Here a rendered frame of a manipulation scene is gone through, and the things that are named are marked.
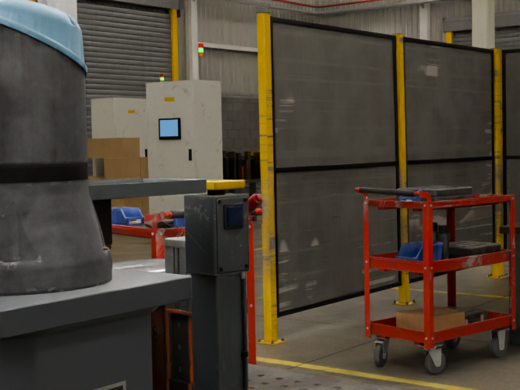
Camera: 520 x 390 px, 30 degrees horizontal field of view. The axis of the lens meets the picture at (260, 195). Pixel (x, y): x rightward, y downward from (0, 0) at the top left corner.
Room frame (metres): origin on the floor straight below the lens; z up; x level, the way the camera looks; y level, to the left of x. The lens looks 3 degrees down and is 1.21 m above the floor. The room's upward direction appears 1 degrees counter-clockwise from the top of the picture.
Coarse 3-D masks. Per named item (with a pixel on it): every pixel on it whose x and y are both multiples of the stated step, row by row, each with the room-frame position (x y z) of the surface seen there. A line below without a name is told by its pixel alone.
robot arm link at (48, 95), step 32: (0, 0) 0.75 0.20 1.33; (0, 32) 0.75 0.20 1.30; (32, 32) 0.75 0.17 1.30; (64, 32) 0.78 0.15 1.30; (0, 64) 0.74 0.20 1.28; (32, 64) 0.76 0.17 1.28; (64, 64) 0.78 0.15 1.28; (0, 96) 0.74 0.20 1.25; (32, 96) 0.76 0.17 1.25; (64, 96) 0.77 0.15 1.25; (0, 128) 0.75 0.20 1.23; (32, 128) 0.76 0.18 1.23; (64, 128) 0.77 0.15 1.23; (0, 160) 0.75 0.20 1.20; (32, 160) 0.75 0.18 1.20; (64, 160) 0.77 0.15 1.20
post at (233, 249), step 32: (192, 224) 1.38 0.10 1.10; (224, 224) 1.35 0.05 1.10; (192, 256) 1.38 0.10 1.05; (224, 256) 1.36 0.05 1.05; (192, 288) 1.39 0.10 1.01; (224, 288) 1.36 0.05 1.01; (192, 320) 1.39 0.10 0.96; (224, 320) 1.36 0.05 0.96; (224, 352) 1.36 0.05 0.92; (224, 384) 1.36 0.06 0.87
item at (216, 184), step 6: (210, 180) 1.39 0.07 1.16; (216, 180) 1.39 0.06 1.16; (222, 180) 1.39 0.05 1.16; (228, 180) 1.38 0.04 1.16; (234, 180) 1.38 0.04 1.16; (240, 180) 1.38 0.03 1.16; (210, 186) 1.35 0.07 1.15; (216, 186) 1.35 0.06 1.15; (222, 186) 1.36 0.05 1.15; (228, 186) 1.37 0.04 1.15; (234, 186) 1.38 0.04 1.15; (240, 186) 1.38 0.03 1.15; (210, 192) 1.38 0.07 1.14; (216, 192) 1.38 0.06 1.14; (222, 192) 1.38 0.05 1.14
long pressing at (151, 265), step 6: (150, 258) 1.82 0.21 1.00; (156, 258) 1.81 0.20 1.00; (162, 258) 1.81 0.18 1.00; (114, 264) 1.74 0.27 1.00; (120, 264) 1.74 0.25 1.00; (126, 264) 1.74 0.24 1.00; (132, 264) 1.74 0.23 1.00; (138, 264) 1.74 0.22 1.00; (144, 264) 1.73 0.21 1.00; (150, 264) 1.73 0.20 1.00; (156, 264) 1.73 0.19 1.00; (162, 264) 1.73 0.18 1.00; (138, 270) 1.65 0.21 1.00; (144, 270) 1.65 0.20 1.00; (150, 270) 1.62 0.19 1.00; (156, 270) 1.62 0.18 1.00; (162, 270) 1.63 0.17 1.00
